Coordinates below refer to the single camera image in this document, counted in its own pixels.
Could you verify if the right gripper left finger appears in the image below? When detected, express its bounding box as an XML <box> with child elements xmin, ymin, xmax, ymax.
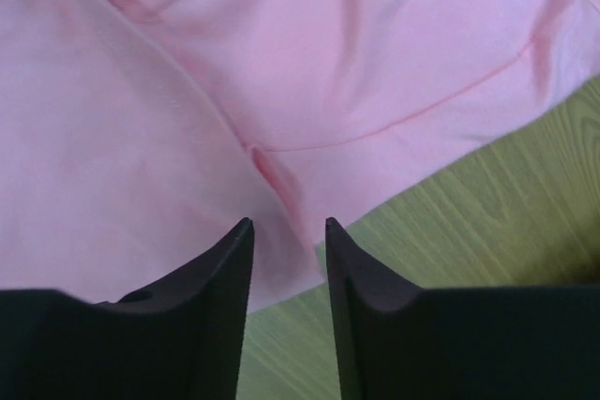
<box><xmin>1</xmin><ymin>219</ymin><xmax>254</xmax><ymax>399</ymax></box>

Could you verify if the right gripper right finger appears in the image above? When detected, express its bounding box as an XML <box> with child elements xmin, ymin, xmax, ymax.
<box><xmin>325</xmin><ymin>218</ymin><xmax>599</xmax><ymax>399</ymax></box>

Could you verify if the pink t shirt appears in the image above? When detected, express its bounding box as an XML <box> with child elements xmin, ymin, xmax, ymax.
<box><xmin>1</xmin><ymin>0</ymin><xmax>599</xmax><ymax>310</ymax></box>

